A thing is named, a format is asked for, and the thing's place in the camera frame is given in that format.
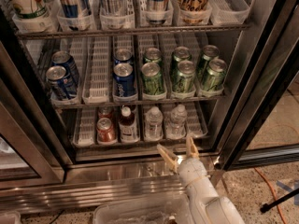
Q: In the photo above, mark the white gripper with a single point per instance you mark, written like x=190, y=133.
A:
x=191, y=169

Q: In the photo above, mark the clear water bottle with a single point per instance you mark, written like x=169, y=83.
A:
x=176, y=123
x=153, y=124

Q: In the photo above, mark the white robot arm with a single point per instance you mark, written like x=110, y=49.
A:
x=206, y=205

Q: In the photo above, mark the dark juice bottle white label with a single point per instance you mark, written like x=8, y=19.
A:
x=128, y=126

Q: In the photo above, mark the empty white shelf tray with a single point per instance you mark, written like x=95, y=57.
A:
x=96, y=84

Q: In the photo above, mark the stainless steel fridge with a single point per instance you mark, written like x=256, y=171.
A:
x=262, y=59

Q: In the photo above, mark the clear plastic bin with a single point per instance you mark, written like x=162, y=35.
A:
x=150, y=209

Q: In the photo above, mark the green soda can middle front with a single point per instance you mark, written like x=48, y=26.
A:
x=183, y=77

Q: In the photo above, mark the green soda can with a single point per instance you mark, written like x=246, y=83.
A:
x=214, y=75
x=179, y=54
x=208, y=53
x=152, y=55
x=183, y=77
x=153, y=82

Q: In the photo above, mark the red soda can front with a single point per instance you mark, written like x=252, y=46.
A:
x=105, y=131

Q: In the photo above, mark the red soda can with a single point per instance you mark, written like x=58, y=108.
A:
x=105, y=112
x=105, y=131

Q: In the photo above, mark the green soda can right front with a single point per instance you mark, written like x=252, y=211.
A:
x=214, y=75

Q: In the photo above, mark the red soda can back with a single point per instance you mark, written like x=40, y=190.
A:
x=105, y=112

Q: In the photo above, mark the blue pepsi can front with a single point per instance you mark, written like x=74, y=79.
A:
x=124, y=76

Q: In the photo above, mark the blue pepsi can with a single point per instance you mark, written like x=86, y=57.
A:
x=124, y=76
x=123, y=56

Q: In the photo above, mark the black stand leg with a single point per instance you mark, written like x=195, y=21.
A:
x=267, y=206

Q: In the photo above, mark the empty white bottom tray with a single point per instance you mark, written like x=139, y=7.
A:
x=84, y=133

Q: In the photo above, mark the green soda can middle back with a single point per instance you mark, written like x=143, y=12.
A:
x=179, y=54

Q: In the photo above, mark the green soda can right back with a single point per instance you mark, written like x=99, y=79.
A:
x=208, y=53

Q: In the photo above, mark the blue pepsi can back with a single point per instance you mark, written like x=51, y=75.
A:
x=123, y=56

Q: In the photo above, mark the blue soda can far-left front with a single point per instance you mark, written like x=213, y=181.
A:
x=61, y=83

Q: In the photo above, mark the blue soda can far-left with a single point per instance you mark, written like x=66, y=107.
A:
x=61, y=83
x=67, y=61

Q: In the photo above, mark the blue soda can far-left back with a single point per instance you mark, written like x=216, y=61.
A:
x=67, y=61

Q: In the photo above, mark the blue red bull can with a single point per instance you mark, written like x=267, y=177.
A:
x=156, y=11

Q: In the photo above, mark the empty clear top tray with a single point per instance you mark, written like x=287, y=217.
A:
x=228, y=12

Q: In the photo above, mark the brown tan tall can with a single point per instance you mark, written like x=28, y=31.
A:
x=192, y=11

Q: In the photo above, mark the small clear container corner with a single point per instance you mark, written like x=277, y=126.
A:
x=10, y=218

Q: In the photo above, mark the blue silver tall can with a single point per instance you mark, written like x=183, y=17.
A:
x=76, y=8

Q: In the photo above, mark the white green tall can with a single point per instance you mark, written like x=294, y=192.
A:
x=29, y=9

